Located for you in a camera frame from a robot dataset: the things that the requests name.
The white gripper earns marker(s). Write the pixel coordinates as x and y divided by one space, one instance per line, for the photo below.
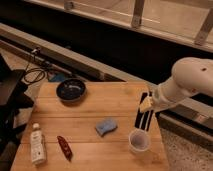
147 103

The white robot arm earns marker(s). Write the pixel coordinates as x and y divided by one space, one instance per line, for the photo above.
189 76

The dark blue bowl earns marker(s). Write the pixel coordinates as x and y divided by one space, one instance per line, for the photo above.
71 89

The dark red chili pepper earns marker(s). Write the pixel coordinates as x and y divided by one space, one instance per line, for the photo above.
65 148

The white plastic bottle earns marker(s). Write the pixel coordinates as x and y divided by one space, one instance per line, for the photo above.
38 152

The black chair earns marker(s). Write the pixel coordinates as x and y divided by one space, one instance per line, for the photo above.
12 98

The metal window rail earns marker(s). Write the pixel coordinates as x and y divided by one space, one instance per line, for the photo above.
85 63

